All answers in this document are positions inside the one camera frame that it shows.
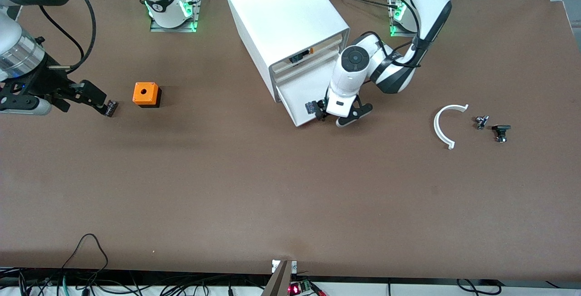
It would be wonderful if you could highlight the white plastic drawer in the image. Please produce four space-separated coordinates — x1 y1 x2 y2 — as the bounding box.
276 76 339 128

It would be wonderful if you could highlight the orange box black base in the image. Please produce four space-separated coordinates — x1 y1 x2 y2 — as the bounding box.
133 82 162 109

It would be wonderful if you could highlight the grey metal beam with brackets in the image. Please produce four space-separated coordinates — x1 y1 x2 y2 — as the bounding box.
261 260 298 296

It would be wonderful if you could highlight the circuit board red light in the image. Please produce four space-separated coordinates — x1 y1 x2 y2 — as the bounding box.
288 280 315 296

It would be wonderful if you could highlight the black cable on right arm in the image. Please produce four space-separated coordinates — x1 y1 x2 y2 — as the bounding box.
39 0 97 72

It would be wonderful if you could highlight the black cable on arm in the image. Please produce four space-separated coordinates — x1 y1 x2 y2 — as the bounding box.
361 0 425 69
39 0 97 72

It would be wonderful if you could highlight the white half-ring plastic clamp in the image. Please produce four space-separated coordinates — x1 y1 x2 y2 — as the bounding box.
433 104 469 150

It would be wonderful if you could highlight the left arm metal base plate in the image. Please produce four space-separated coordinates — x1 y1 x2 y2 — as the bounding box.
388 0 420 38

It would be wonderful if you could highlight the white drawer cabinet grey frame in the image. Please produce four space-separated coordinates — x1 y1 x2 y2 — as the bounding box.
222 0 351 104

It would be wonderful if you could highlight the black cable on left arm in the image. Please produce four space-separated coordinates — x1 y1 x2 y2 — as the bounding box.
361 0 425 69

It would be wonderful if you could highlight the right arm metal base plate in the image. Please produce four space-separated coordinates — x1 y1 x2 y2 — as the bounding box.
150 0 202 33

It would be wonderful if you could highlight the black looped cable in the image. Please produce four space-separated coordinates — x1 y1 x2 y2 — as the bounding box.
61 234 109 283

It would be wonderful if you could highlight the black push switch component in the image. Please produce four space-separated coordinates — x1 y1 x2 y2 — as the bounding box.
492 124 512 143

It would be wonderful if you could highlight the black curled cable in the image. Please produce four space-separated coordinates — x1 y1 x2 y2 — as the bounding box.
456 279 502 296

